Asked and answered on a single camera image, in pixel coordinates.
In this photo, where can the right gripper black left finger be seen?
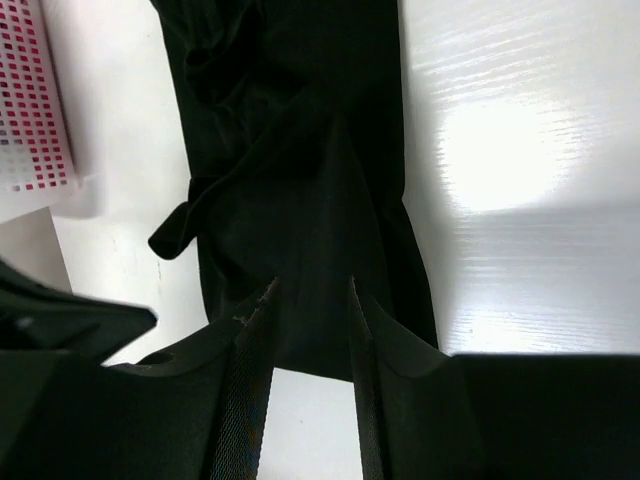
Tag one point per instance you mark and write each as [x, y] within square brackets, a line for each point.
[193, 410]

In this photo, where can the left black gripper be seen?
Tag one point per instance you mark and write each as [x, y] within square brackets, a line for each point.
[40, 323]

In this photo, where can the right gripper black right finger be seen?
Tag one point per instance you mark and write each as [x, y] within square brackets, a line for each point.
[423, 414]

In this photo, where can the black t shirt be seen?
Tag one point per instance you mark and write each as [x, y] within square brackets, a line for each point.
[292, 117]

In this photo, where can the white plastic basket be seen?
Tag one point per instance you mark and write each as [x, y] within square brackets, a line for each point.
[37, 165]

